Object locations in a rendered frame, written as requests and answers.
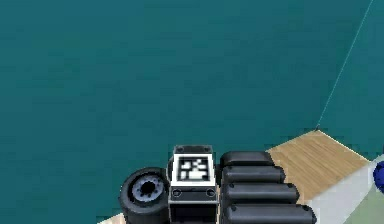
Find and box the blue round object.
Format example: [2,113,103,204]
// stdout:
[372,161,384,194]

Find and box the pale green cloth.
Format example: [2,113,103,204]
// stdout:
[343,186,384,224]

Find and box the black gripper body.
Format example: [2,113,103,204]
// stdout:
[118,166,172,224]

